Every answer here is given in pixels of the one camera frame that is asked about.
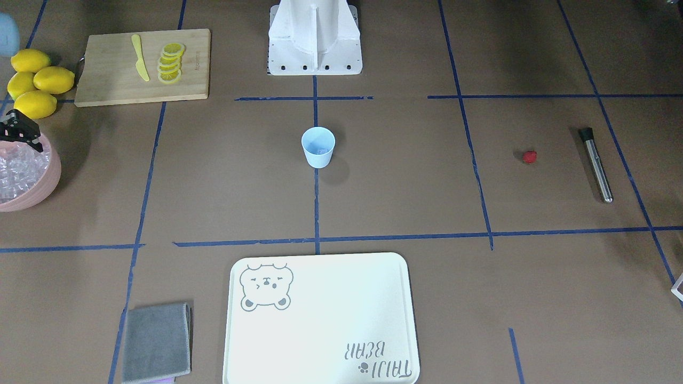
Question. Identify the wooden cutting board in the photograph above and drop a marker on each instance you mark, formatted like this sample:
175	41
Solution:
109	75

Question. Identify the yellow plastic knife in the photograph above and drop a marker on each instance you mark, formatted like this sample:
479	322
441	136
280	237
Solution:
140	64

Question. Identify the cream bear tray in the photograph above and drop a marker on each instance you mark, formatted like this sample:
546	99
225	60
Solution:
331	318

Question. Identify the white wire cup rack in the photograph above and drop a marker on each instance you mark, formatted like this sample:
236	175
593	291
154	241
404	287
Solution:
676	289

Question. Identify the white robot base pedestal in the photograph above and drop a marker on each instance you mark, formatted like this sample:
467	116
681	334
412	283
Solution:
314	38

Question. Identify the lemon slices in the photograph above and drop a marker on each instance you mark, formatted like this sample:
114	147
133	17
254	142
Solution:
169	63

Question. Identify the light blue cup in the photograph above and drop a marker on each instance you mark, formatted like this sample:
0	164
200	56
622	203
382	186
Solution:
318	144

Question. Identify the grey folded cloth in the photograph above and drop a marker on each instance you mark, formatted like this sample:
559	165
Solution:
156	347

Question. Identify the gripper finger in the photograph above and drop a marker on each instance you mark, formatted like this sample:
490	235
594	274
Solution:
31	140
15	122

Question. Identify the whole lemon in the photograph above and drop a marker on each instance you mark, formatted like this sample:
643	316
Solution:
54	80
36	104
21	83
30	60

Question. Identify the pink bowl of ice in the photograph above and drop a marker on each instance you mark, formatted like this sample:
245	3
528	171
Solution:
28	176

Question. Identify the red strawberry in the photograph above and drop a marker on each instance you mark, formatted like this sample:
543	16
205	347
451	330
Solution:
529	157

